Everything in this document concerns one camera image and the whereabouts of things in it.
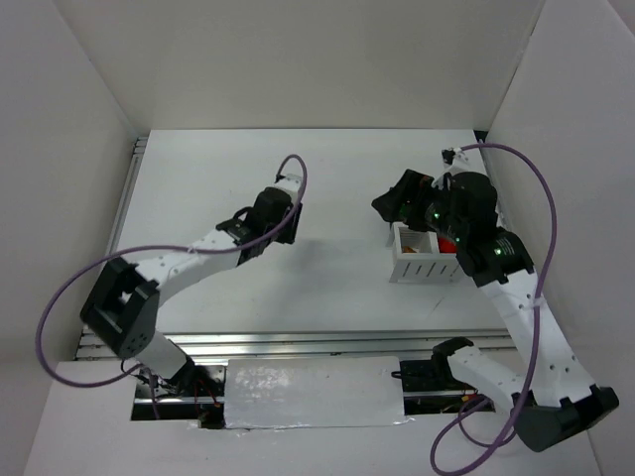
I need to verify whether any red curved lego brick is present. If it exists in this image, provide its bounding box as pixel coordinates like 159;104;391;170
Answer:
438;237;456;254

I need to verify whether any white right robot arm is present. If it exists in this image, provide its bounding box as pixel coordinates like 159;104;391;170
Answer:
371;170;619;452

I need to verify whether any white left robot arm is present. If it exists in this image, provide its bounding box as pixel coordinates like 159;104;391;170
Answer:
80;176;304;391

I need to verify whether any white slotted container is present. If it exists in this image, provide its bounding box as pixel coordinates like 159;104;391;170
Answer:
388;222;464;285

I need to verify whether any white taped cover panel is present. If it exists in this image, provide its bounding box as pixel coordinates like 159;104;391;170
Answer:
224;356;406;429

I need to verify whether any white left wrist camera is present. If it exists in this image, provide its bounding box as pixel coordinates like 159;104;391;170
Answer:
274;174;303;195

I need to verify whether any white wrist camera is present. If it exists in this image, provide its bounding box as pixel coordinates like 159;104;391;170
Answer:
442;148;472;176
274;174;303;195

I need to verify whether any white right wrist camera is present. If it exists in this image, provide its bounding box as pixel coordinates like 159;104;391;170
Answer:
442;148;472;176

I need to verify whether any aluminium front rail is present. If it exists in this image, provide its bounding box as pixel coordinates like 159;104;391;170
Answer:
73;330;517;361

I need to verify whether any aluminium rail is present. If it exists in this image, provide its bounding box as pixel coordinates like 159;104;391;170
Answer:
80;136;149;348
73;330;517;361

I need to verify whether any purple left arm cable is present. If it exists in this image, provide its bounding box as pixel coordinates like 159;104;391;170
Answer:
38;154;309;422

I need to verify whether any aluminium left side rail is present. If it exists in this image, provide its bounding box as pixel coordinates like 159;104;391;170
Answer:
80;136;149;348

